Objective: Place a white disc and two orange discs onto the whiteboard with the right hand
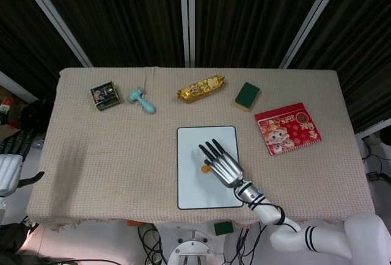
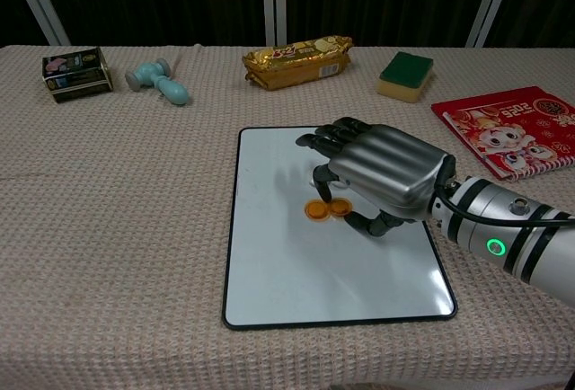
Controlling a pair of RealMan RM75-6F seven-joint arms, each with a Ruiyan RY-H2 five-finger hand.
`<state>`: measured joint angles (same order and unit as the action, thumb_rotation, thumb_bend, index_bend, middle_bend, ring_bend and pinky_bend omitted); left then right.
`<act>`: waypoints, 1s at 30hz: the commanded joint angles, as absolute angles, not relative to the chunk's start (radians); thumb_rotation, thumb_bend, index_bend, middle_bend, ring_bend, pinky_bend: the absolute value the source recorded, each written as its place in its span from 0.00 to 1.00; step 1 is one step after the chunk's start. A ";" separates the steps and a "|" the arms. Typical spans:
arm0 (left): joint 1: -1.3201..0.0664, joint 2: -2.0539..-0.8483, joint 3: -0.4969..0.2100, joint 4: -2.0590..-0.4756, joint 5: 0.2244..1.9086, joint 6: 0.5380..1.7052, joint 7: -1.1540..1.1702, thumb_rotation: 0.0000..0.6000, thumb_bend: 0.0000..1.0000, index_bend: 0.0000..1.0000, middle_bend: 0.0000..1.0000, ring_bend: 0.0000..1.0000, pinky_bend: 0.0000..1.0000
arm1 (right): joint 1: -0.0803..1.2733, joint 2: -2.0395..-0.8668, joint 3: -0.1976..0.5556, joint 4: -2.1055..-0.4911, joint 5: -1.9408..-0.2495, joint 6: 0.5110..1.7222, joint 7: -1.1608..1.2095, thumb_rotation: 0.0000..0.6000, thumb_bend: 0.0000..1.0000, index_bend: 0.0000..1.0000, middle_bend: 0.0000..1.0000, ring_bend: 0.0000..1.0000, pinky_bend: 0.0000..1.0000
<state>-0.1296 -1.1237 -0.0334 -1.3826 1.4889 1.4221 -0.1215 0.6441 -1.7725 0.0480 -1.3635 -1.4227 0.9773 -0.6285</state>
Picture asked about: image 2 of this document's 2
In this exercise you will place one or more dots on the gold biscuit package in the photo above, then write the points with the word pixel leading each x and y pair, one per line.
pixel 296 64

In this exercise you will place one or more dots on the white vertical frame post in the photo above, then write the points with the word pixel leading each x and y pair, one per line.
pixel 274 3

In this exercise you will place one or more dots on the black printed tin box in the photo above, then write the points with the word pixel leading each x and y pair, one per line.
pixel 76 75

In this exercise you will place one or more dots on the teal toy hammer massager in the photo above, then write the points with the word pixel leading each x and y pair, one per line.
pixel 164 84

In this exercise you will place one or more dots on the white rectangular board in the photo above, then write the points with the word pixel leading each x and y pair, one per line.
pixel 314 273

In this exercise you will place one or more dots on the beige waffle tablecloth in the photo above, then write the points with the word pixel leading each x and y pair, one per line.
pixel 112 228

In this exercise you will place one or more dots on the orange round token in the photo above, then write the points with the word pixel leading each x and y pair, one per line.
pixel 340 208
pixel 314 210

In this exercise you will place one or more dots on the white slanted frame post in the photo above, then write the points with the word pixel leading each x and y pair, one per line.
pixel 38 3
pixel 492 3

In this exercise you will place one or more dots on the green yellow sponge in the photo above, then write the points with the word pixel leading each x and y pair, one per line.
pixel 406 75

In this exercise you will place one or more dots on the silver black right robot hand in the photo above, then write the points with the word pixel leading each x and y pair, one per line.
pixel 391 165

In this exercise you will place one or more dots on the red festive envelope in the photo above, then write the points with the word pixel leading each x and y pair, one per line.
pixel 507 134

